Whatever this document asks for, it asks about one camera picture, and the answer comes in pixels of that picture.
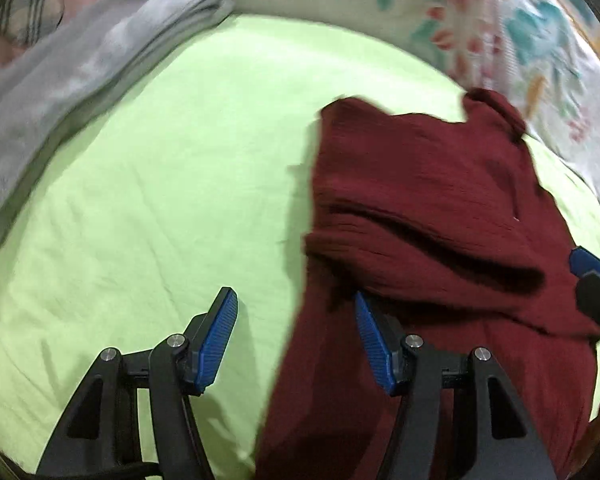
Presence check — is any dark red knit sweater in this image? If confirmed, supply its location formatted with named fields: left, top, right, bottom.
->
left=256, top=89, right=600, bottom=479

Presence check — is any light green bed sheet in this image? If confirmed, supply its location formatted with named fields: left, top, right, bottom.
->
left=0, top=12, right=600, bottom=480

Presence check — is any white floral quilt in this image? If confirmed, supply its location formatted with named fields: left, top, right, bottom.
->
left=233, top=0, right=600, bottom=198

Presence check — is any grey folded garment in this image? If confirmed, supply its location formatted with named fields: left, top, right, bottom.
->
left=0, top=0, right=233, bottom=245

